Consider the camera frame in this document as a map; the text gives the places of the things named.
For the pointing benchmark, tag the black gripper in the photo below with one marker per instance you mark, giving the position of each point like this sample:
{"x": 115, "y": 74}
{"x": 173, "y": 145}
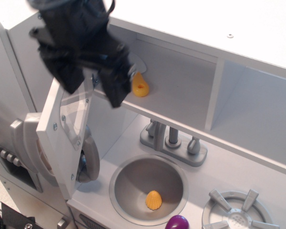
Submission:
{"x": 76, "y": 36}

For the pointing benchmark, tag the white toy microwave door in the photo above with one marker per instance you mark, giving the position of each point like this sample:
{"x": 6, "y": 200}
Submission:
{"x": 61, "y": 130}

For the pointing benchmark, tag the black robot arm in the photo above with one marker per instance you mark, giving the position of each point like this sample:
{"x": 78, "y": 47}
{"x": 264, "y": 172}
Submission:
{"x": 52, "y": 3}

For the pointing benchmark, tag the yellow toy food in microwave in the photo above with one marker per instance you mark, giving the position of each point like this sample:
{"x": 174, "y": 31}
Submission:
{"x": 140, "y": 87}

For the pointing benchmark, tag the grey toy faucet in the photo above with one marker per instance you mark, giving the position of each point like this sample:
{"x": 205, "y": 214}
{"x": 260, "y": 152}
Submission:
{"x": 168, "y": 140}

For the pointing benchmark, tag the grey toy telephone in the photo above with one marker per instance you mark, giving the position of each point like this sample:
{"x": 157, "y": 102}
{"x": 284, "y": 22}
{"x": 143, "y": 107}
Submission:
{"x": 89, "y": 164}

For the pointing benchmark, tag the grey round sink bowl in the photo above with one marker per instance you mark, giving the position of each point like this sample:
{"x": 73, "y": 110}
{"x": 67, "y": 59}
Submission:
{"x": 135, "y": 178}

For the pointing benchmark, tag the grey ice dispenser panel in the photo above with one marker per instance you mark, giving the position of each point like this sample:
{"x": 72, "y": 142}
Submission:
{"x": 11, "y": 167}

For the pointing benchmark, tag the white toy kitchen cabinet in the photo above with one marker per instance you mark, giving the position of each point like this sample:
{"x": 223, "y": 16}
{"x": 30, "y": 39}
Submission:
{"x": 216, "y": 70}

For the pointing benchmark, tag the yellow toy corn piece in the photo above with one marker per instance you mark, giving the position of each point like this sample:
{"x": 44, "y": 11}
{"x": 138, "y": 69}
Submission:
{"x": 153, "y": 200}

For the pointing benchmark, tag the purple toy eggplant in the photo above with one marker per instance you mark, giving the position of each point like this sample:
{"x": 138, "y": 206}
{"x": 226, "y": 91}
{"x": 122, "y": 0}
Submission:
{"x": 177, "y": 222}

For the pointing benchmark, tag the grey toy stove burner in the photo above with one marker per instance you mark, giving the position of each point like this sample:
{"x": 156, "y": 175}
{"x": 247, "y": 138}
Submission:
{"x": 236, "y": 210}

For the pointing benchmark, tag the grey fridge door handle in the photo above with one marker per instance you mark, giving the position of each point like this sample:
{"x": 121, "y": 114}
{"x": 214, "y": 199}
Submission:
{"x": 16, "y": 132}

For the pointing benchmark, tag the black robot base with cable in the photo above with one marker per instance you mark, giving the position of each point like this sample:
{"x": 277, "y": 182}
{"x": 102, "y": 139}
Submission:
{"x": 11, "y": 219}

